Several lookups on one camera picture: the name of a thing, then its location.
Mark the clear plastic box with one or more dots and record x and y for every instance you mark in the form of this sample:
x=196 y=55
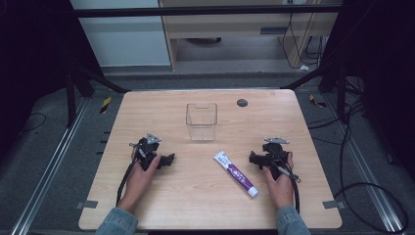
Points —
x=201 y=125

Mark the black metal stand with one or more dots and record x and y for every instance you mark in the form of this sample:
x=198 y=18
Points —
x=70 y=98
x=341 y=94

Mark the aluminium floor rail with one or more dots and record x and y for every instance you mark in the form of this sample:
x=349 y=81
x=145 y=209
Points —
x=49 y=173
x=365 y=169

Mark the black horizontal frame bar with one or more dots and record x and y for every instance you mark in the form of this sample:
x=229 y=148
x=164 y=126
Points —
x=195 y=11

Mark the grey metal table bracket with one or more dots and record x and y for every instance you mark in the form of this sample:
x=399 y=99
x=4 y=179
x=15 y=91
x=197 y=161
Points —
x=333 y=204
x=86 y=204

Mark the purple and white toothpaste tube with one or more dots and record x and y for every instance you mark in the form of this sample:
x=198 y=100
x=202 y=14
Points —
x=235 y=173

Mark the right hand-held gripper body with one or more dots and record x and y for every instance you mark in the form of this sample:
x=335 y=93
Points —
x=274 y=155

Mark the light wooden desk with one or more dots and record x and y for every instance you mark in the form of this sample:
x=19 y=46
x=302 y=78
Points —
x=228 y=27

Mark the white plug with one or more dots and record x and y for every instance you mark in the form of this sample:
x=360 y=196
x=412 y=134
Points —
x=304 y=67

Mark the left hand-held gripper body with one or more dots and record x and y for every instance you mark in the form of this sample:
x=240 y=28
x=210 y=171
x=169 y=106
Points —
x=147 y=150

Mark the person's right hand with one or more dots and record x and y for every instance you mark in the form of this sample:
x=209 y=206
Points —
x=282 y=189

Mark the dark round table grommet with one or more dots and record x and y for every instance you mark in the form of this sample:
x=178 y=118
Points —
x=242 y=103

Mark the yellow and black tape strip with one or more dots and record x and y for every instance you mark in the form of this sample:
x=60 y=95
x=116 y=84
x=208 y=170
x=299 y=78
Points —
x=105 y=105
x=317 y=102

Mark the white cabinet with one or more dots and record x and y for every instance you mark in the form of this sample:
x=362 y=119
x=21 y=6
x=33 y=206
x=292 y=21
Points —
x=124 y=42

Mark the person's left hand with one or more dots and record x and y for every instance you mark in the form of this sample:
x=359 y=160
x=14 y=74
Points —
x=138 y=181

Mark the black curtain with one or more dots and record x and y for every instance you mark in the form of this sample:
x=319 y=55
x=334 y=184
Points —
x=32 y=49
x=385 y=65

